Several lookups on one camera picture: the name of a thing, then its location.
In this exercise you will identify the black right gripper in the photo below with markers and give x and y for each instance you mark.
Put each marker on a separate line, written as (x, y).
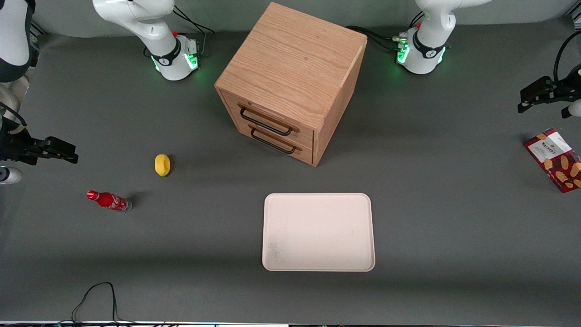
(16, 148)

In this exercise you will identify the white rectangular tray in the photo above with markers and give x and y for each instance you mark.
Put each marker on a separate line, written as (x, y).
(317, 231)

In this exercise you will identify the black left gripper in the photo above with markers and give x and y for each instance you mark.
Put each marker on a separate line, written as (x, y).
(559, 89)

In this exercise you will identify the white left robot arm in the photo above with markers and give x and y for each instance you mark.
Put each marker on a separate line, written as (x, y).
(429, 41)

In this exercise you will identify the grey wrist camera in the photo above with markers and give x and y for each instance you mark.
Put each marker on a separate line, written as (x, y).
(574, 110)
(8, 175)

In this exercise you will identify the red cola bottle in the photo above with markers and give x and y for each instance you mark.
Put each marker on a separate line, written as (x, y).
(109, 200)

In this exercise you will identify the yellow lemon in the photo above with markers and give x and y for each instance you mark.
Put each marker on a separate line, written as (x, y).
(162, 165)

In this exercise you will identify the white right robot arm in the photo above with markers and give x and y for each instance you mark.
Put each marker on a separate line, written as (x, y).
(159, 41)

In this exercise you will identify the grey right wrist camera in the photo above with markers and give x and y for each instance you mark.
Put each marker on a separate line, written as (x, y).
(8, 175)

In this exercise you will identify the wooden drawer front, larger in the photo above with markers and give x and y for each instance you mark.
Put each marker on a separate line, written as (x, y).
(272, 116)

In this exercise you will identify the wooden two-drawer cabinet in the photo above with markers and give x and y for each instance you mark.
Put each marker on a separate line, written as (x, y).
(295, 68)

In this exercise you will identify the wooden drawer front, smaller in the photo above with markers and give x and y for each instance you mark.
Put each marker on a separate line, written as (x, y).
(283, 147)

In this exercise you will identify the aluminium frame rail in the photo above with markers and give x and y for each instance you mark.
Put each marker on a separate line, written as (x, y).
(38, 28)
(576, 20)

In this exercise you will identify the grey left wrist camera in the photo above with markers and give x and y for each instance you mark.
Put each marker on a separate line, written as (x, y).
(574, 110)

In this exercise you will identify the red cookie box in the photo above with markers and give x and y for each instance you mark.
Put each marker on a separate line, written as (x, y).
(556, 159)

